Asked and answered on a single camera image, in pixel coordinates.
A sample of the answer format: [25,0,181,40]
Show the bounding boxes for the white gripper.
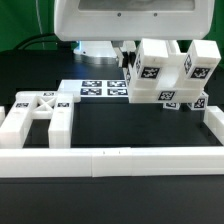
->
[54,0,215,67]

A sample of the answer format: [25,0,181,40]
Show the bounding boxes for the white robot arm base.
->
[74,41,118,65]

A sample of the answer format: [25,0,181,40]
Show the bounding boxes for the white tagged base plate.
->
[58,80,128,98]

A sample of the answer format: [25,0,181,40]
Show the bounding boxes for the white tagged nut cube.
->
[163,103,181,110]
[187,92,209,111]

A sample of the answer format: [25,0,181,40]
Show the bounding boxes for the black cable bundle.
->
[13,31,68,52]

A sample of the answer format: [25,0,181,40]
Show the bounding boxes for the white chair seat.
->
[124,39,205,104]

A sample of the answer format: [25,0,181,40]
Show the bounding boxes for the white U-shaped fence wall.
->
[0,108,224,178]

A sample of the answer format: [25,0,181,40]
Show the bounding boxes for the white chair back frame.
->
[0,91,81,149]

